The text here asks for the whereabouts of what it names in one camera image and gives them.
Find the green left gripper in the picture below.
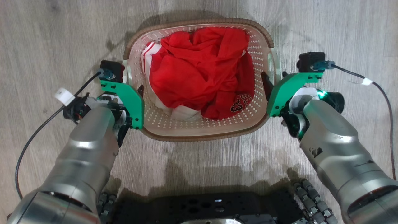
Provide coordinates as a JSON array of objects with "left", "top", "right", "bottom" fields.
[{"left": 96, "top": 80, "right": 145, "bottom": 147}]

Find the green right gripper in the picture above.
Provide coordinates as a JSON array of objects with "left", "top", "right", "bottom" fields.
[{"left": 261, "top": 71, "right": 324, "bottom": 138}]

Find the beige perforated plastic laundry basket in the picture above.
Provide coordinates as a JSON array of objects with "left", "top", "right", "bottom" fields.
[{"left": 123, "top": 18, "right": 282, "bottom": 142}]

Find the red white printed jersey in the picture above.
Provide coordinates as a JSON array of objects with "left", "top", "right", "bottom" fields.
[{"left": 141, "top": 41, "right": 255, "bottom": 121}]

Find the red and white jersey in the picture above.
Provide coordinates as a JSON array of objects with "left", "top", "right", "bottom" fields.
[{"left": 150, "top": 27, "right": 256, "bottom": 120}]

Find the large white tape tag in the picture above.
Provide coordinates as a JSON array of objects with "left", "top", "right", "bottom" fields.
[{"left": 55, "top": 87, "right": 76, "bottom": 106}]

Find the grey roller wheel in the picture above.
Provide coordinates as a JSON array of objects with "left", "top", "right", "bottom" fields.
[
  {"left": 292, "top": 178, "right": 339, "bottom": 224},
  {"left": 96, "top": 191, "right": 118, "bottom": 224}
]

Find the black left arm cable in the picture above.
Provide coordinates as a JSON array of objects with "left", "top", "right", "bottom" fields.
[{"left": 15, "top": 69, "right": 116, "bottom": 200}]

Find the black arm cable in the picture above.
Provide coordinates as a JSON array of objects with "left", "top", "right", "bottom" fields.
[
  {"left": 312, "top": 60, "right": 397, "bottom": 181},
  {"left": 15, "top": 69, "right": 116, "bottom": 200}
]

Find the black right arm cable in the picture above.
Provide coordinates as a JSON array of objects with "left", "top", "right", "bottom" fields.
[{"left": 312, "top": 60, "right": 397, "bottom": 181}]

